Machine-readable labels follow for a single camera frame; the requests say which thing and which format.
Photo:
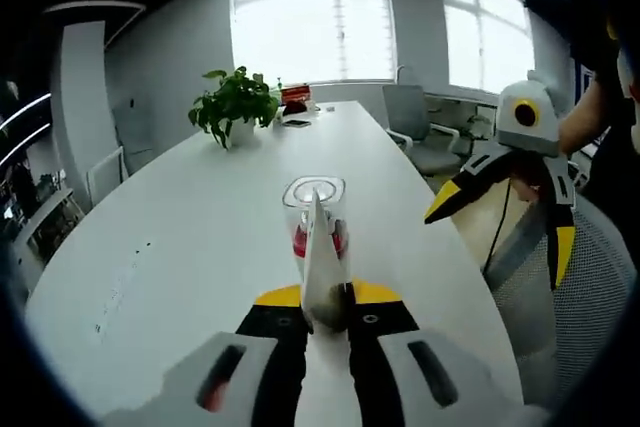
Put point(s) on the person's dark torso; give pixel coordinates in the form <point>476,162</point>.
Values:
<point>617,167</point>

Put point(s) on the potted green plant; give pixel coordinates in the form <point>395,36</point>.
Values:
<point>235,102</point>

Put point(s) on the smartphone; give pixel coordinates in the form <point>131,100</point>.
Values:
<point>296,123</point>

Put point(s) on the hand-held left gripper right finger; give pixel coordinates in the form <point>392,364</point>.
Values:
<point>400,377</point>

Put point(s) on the grey mesh office chair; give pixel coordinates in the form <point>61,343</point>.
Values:
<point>590,297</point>

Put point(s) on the white skincare tube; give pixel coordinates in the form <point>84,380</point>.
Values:
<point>320,267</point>

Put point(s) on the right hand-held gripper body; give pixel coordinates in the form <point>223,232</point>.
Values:
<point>530,117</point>

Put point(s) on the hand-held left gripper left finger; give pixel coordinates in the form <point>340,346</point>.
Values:
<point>240,377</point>

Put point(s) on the dark red pouch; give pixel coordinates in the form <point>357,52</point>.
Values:
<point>295,108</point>

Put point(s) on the red box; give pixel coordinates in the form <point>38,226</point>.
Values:
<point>296,94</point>

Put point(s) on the person's right hand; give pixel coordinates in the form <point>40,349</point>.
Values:
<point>575,129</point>

